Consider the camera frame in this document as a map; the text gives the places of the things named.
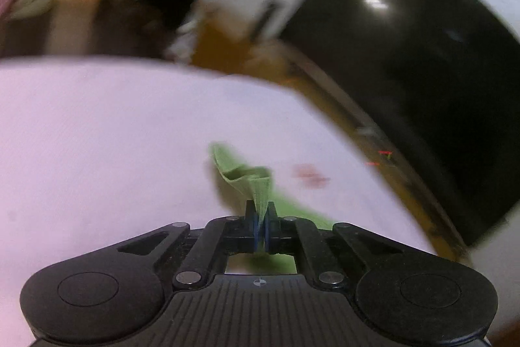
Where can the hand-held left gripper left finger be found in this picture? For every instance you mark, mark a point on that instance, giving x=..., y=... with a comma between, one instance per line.
x=253, y=227

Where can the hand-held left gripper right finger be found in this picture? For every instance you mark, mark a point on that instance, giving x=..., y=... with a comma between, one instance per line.
x=268, y=229

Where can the green knit garment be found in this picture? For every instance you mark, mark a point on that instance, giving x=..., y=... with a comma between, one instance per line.
x=248, y=180

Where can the black cylindrical object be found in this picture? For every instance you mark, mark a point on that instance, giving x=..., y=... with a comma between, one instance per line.
x=266, y=17

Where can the black wall television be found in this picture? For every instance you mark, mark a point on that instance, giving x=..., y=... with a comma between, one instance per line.
x=406, y=66

